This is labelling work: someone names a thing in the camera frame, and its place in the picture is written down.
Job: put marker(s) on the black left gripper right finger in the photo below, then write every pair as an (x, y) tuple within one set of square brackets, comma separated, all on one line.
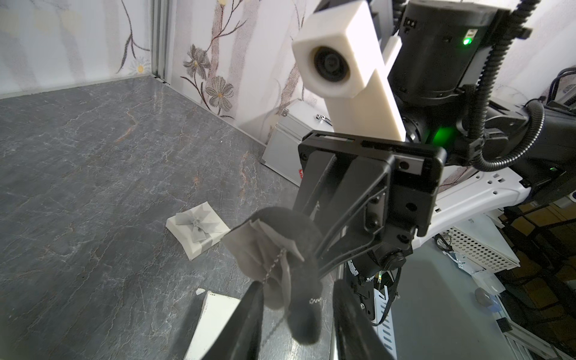
[(353, 335)]

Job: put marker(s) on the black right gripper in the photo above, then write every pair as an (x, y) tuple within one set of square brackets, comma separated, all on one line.
[(370, 197)]

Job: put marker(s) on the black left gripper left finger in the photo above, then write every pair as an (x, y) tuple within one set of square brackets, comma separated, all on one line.
[(240, 338)]

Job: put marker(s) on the white jewelry box base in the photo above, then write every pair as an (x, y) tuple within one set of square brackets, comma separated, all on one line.
[(216, 311)]

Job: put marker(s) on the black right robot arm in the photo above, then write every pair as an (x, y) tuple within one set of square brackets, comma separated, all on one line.
[(418, 143)]

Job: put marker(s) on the white jewelry box left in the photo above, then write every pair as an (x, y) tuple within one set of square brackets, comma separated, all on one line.
[(197, 229)]

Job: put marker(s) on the silver metal case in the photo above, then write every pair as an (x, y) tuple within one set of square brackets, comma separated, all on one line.
[(296, 121)]

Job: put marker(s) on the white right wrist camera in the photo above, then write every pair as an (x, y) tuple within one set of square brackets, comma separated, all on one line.
[(339, 58)]

